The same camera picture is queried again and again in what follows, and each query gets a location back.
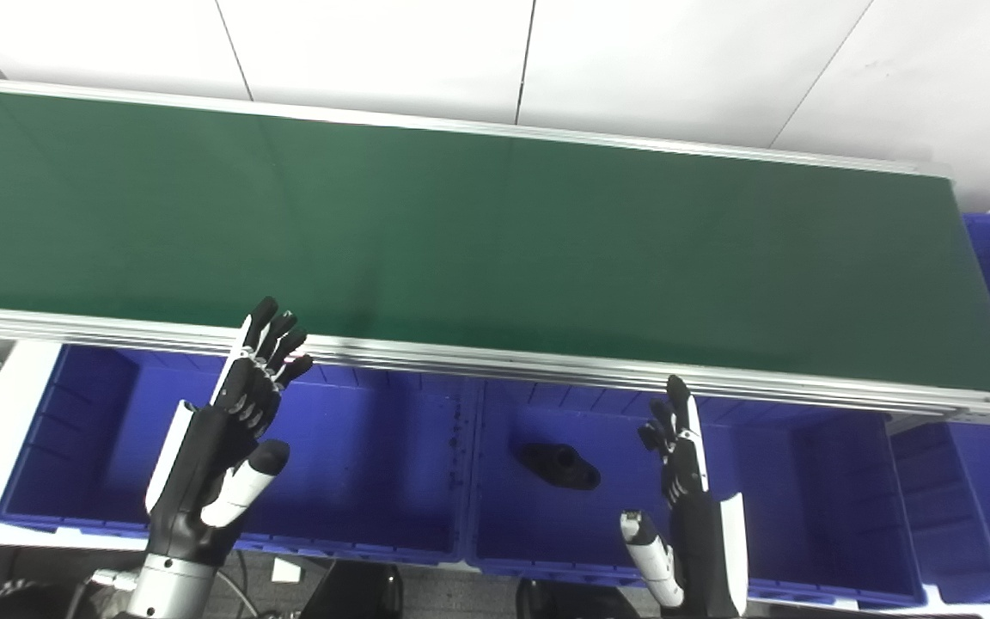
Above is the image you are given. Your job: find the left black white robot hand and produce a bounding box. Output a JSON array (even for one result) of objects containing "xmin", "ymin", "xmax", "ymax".
[{"xmin": 145, "ymin": 297, "xmax": 315, "ymax": 565}]

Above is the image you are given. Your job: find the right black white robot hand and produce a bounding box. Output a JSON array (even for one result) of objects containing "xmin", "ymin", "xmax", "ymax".
[{"xmin": 620, "ymin": 375, "xmax": 749, "ymax": 619}]

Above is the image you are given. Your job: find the black flanged machine part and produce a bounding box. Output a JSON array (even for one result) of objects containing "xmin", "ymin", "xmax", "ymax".
[{"xmin": 516, "ymin": 442, "xmax": 602, "ymax": 492}]

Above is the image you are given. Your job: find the green conveyor belt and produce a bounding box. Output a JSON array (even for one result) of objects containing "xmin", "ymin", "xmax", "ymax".
[
  {"xmin": 0, "ymin": 76, "xmax": 990, "ymax": 427},
  {"xmin": 0, "ymin": 86, "xmax": 990, "ymax": 397}
]

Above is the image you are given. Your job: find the black robot right leg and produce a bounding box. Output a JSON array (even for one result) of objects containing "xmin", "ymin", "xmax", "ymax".
[{"xmin": 516, "ymin": 579, "xmax": 644, "ymax": 619}]

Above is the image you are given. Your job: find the black robot leg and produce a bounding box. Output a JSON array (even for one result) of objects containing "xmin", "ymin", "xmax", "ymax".
[
  {"xmin": 516, "ymin": 579, "xmax": 644, "ymax": 619},
  {"xmin": 300, "ymin": 562, "xmax": 403, "ymax": 619}
]

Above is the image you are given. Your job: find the black robot left leg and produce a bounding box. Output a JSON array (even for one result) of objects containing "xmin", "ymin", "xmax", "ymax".
[{"xmin": 300, "ymin": 562, "xmax": 403, "ymax": 619}]

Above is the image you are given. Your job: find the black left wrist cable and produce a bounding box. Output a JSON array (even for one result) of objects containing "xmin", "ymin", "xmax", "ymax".
[{"xmin": 87, "ymin": 550, "xmax": 266, "ymax": 619}]

